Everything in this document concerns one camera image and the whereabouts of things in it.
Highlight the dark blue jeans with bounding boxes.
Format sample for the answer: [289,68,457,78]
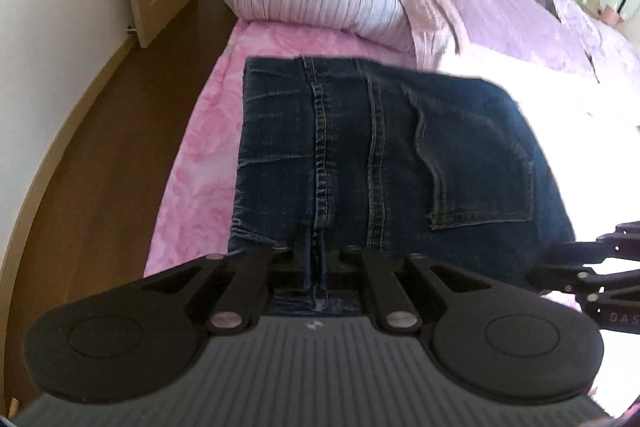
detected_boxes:
[227,55,576,315]

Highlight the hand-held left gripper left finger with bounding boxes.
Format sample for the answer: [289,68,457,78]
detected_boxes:
[142,233,308,334]

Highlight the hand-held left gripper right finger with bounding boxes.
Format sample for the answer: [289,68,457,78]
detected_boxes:
[322,246,488,333]

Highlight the pink floral blanket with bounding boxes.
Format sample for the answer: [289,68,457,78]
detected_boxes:
[144,18,640,338]

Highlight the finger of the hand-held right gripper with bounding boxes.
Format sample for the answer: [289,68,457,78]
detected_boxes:
[527,264,621,303]
[547,221,640,268]

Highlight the pink pillow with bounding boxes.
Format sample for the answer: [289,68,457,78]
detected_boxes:
[532,0,640,85]
[360,0,598,75]

